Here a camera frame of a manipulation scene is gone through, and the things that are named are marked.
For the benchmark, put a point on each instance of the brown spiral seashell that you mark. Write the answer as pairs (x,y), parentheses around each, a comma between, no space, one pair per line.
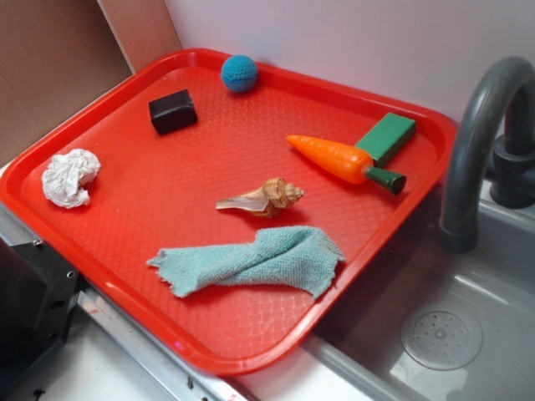
(274,196)

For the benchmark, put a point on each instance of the red plastic tray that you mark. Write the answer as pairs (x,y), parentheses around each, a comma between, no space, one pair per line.
(160,191)

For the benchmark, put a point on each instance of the light blue cloth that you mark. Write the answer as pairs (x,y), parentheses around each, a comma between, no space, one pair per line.
(301,257)

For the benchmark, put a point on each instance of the orange toy carrot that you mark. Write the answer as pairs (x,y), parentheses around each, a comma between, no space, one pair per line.
(346,162)

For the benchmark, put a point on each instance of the black rectangular block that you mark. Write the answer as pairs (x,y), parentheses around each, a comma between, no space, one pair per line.
(172,112)

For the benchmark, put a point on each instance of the blue knitted ball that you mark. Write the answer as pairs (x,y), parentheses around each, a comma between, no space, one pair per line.
(239,73)

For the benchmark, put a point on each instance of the green rectangular block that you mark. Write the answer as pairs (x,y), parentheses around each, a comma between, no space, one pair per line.
(386,138)

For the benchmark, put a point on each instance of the grey plastic sink basin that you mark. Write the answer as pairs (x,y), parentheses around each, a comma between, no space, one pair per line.
(359,337)

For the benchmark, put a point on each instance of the crumpled white paper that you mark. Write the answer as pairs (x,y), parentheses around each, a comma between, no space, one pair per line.
(66,176)

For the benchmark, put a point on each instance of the round sink drain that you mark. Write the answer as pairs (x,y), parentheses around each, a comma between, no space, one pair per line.
(441,336)

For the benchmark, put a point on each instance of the grey curved faucet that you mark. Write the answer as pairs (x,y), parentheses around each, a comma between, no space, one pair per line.
(495,142)

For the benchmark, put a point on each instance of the brown cardboard panel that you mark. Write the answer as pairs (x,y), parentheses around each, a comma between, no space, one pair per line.
(59,56)

